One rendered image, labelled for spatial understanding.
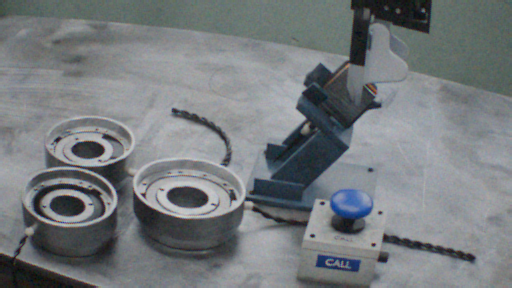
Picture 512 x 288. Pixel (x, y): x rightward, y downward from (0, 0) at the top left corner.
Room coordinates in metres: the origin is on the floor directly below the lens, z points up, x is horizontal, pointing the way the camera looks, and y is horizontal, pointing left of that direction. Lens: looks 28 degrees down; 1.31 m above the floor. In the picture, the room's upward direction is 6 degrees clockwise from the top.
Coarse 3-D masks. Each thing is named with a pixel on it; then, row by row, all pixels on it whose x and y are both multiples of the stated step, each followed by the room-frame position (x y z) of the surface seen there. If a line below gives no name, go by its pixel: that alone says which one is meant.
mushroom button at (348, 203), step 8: (336, 192) 0.73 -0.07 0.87; (344, 192) 0.73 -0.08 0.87; (352, 192) 0.73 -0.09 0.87; (360, 192) 0.73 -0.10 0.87; (336, 200) 0.72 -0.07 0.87; (344, 200) 0.72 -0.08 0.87; (352, 200) 0.72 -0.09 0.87; (360, 200) 0.72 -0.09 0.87; (368, 200) 0.72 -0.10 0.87; (336, 208) 0.71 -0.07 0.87; (344, 208) 0.71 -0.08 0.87; (352, 208) 0.71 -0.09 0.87; (360, 208) 0.71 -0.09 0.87; (368, 208) 0.71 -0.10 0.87; (344, 216) 0.71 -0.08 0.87; (352, 216) 0.71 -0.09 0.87; (360, 216) 0.71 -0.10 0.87
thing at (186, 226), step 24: (144, 168) 0.79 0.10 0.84; (168, 168) 0.81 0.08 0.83; (192, 168) 0.82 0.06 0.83; (216, 168) 0.81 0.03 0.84; (144, 192) 0.77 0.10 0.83; (168, 192) 0.78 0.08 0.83; (192, 192) 0.79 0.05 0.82; (240, 192) 0.78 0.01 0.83; (144, 216) 0.73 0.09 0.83; (168, 216) 0.72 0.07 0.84; (192, 216) 0.72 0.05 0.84; (216, 216) 0.73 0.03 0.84; (240, 216) 0.75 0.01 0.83; (168, 240) 0.72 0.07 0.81; (192, 240) 0.72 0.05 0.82; (216, 240) 0.73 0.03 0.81
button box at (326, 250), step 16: (320, 208) 0.75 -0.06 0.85; (320, 224) 0.72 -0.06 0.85; (336, 224) 0.72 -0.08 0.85; (352, 224) 0.72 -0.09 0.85; (368, 224) 0.73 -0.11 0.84; (384, 224) 0.73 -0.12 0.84; (304, 240) 0.70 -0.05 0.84; (320, 240) 0.70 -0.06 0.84; (336, 240) 0.70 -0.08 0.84; (352, 240) 0.70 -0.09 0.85; (368, 240) 0.70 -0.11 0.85; (304, 256) 0.70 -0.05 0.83; (320, 256) 0.69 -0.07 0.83; (336, 256) 0.69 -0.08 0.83; (352, 256) 0.69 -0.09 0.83; (368, 256) 0.69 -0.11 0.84; (384, 256) 0.71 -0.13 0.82; (304, 272) 0.70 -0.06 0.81; (320, 272) 0.69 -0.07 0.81; (336, 272) 0.69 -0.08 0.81; (352, 272) 0.69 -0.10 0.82; (368, 272) 0.69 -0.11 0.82
